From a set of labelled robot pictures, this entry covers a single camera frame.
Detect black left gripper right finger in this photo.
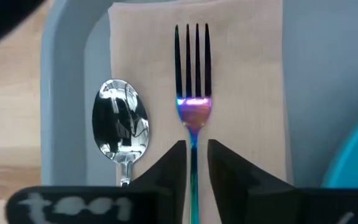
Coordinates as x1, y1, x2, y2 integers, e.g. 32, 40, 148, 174
207, 138, 358, 224

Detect iridescent metal fork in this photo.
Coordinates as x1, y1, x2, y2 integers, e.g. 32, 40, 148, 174
173, 22, 213, 224

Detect spoon with teal handle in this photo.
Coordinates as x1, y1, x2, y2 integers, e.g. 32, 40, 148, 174
91, 78, 150, 188

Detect grey serving tray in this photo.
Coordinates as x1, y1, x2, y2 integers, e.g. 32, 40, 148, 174
40, 0, 358, 189

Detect beige cloth napkin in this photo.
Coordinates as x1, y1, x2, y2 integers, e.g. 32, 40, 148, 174
107, 0, 292, 224

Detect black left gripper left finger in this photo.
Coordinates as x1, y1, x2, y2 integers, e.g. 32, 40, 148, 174
4, 139, 188, 224

